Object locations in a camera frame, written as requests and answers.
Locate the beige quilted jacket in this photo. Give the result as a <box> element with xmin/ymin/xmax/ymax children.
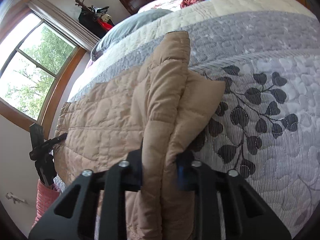
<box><xmin>54</xmin><ymin>31</ymin><xmax>225</xmax><ymax>239</ymax></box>

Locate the pink knit left sleeve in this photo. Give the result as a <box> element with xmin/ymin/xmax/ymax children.
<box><xmin>32</xmin><ymin>180</ymin><xmax>60</xmax><ymax>228</ymax></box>

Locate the wooden framed side window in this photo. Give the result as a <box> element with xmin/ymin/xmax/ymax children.
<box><xmin>1</xmin><ymin>0</ymin><xmax>86</xmax><ymax>136</ymax></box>

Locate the grey floral quilted bedspread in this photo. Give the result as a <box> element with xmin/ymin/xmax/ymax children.
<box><xmin>66</xmin><ymin>0</ymin><xmax>319</xmax><ymax>237</ymax></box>

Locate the grey window curtain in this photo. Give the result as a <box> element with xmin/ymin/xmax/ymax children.
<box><xmin>27</xmin><ymin>0</ymin><xmax>100</xmax><ymax>51</ymax></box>

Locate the grey pillow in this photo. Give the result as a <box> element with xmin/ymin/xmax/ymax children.
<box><xmin>91</xmin><ymin>9</ymin><xmax>172</xmax><ymax>62</ymax></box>

